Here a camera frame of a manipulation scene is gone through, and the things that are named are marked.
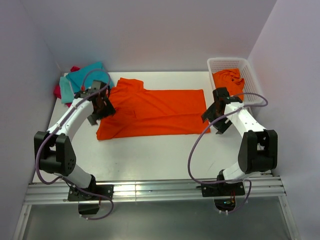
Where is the orange t-shirt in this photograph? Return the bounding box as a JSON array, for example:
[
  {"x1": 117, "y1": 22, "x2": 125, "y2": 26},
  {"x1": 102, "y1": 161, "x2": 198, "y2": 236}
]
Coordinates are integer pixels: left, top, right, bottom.
[
  {"x1": 212, "y1": 68, "x2": 245, "y2": 96},
  {"x1": 96, "y1": 78, "x2": 209, "y2": 141}
]

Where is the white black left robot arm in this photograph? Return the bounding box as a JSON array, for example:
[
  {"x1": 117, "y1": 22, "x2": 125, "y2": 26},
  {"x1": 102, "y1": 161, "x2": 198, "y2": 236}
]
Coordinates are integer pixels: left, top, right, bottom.
[{"x1": 33, "y1": 80, "x2": 116, "y2": 200}]

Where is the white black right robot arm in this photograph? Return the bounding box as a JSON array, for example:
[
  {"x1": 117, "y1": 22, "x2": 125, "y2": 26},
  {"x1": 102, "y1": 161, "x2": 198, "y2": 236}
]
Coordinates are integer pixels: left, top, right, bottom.
[{"x1": 201, "y1": 87, "x2": 278, "y2": 197}]

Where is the orange t-shirt in basket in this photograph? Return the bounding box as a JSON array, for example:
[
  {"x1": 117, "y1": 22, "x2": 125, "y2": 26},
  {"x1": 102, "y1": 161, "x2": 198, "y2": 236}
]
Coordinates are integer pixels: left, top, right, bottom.
[{"x1": 212, "y1": 68, "x2": 245, "y2": 96}]

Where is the teal folded t-shirt top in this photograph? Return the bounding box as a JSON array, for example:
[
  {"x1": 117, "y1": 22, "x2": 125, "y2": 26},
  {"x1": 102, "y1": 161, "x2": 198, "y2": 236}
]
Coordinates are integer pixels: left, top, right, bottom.
[{"x1": 66, "y1": 62, "x2": 114, "y2": 93}]

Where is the white plastic laundry basket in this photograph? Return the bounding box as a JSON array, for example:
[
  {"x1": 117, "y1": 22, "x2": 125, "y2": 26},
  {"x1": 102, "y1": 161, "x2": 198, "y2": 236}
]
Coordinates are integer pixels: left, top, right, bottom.
[{"x1": 207, "y1": 57, "x2": 263, "y2": 105}]

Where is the mint green folded t-shirt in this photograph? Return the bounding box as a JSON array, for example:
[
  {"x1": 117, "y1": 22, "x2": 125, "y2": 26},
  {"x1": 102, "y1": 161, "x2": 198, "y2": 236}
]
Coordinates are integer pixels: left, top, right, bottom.
[{"x1": 59, "y1": 76, "x2": 74, "y2": 104}]

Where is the red folded t-shirt bottom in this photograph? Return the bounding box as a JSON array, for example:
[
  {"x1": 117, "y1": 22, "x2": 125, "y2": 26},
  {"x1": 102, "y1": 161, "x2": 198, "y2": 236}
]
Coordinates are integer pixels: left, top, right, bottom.
[{"x1": 53, "y1": 66, "x2": 81, "y2": 99}]

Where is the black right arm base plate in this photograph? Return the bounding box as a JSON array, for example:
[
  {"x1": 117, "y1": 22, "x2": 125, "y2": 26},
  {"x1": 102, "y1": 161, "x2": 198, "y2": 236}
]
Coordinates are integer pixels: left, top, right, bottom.
[{"x1": 199, "y1": 182, "x2": 246, "y2": 214}]

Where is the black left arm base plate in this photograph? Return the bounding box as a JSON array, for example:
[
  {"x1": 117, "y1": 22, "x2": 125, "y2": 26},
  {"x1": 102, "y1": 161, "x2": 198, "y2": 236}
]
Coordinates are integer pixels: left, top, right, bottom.
[{"x1": 67, "y1": 184, "x2": 114, "y2": 217}]

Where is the aluminium front rail frame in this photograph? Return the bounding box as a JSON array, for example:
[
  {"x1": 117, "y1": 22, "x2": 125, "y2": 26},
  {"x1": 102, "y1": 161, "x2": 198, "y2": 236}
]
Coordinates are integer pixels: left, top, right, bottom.
[{"x1": 13, "y1": 173, "x2": 301, "y2": 240}]

